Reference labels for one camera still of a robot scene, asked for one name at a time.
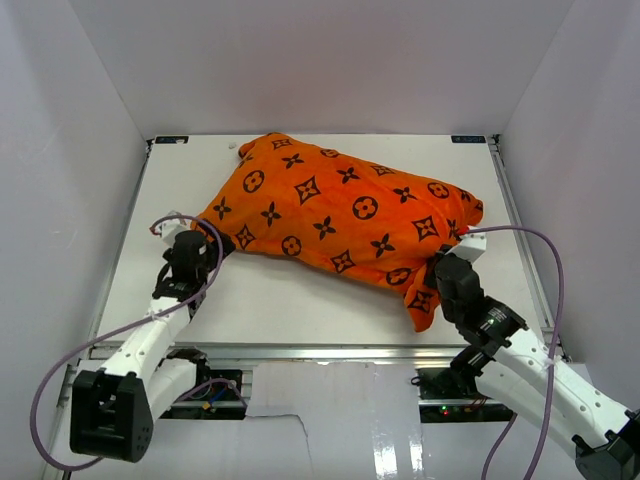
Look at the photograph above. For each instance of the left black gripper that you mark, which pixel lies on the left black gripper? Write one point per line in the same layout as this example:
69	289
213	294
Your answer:
229	246

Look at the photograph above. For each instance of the blue corner label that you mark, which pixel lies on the blue corner label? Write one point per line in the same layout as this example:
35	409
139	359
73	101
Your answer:
171	140
468	139

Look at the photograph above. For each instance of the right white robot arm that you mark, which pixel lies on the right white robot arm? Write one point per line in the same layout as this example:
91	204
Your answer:
508	362

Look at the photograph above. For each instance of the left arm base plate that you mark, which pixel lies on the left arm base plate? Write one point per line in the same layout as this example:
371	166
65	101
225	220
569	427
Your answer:
219	396

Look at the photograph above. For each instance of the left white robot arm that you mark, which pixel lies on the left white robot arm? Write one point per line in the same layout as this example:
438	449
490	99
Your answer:
115	407

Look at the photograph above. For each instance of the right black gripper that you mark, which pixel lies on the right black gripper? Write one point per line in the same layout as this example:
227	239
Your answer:
430	275

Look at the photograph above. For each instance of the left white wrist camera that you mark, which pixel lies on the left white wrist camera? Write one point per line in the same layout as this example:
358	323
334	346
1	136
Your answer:
169	226

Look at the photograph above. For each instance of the orange patterned pillowcase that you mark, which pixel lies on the orange patterned pillowcase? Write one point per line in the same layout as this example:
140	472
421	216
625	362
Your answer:
351	217

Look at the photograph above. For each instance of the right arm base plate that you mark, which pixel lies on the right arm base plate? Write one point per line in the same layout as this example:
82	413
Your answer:
445	397

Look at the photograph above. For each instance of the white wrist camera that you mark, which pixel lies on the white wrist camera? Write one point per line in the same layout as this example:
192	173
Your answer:
472	246
169	226

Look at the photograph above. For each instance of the left blue corner label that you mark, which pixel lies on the left blue corner label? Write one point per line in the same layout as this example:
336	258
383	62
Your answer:
171	140

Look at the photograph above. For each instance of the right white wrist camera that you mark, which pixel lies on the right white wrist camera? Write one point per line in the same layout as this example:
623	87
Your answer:
472	246

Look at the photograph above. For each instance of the right blue corner label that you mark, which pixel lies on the right blue corner label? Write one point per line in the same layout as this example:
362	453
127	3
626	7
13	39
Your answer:
468	139

